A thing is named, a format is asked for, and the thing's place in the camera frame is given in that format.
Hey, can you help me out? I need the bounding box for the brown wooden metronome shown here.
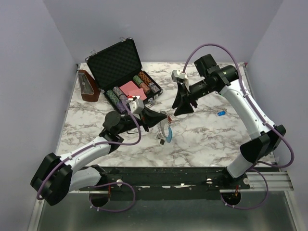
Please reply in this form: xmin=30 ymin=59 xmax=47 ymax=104
xmin=77 ymin=70 xmax=100 ymax=103

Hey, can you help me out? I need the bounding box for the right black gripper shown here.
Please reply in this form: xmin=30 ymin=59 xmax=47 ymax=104
xmin=171 ymin=79 xmax=215 ymax=117

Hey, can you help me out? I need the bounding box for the red playing card deck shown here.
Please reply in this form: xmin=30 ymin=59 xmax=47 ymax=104
xmin=119 ymin=81 xmax=147 ymax=101

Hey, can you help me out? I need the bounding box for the black mounting rail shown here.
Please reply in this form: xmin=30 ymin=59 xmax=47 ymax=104
xmin=81 ymin=166 xmax=250 ymax=201

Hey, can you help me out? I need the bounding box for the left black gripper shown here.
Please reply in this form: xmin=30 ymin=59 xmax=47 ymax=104
xmin=117 ymin=104 xmax=167 ymax=135

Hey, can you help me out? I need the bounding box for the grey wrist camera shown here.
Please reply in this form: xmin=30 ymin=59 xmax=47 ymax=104
xmin=129 ymin=98 xmax=144 ymax=115
xmin=171 ymin=70 xmax=188 ymax=83

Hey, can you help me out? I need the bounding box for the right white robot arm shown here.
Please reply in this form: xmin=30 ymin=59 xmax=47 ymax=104
xmin=171 ymin=54 xmax=286 ymax=189

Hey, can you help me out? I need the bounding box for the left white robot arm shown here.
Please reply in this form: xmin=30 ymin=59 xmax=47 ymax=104
xmin=30 ymin=107 xmax=167 ymax=205

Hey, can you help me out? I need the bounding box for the blue silver carabiner keyring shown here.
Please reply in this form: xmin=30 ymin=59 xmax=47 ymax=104
xmin=157 ymin=118 xmax=173 ymax=143

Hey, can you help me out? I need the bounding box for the black poker chip case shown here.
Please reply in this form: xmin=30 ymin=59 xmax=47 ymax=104
xmin=85 ymin=38 xmax=163 ymax=115

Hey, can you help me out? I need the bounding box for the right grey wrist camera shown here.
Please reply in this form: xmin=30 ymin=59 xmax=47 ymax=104
xmin=171 ymin=70 xmax=188 ymax=83

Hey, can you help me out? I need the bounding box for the blue key tag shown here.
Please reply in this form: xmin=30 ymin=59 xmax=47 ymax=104
xmin=217 ymin=109 xmax=227 ymax=116

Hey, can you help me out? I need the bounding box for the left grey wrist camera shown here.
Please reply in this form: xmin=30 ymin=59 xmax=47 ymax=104
xmin=129 ymin=98 xmax=144 ymax=115

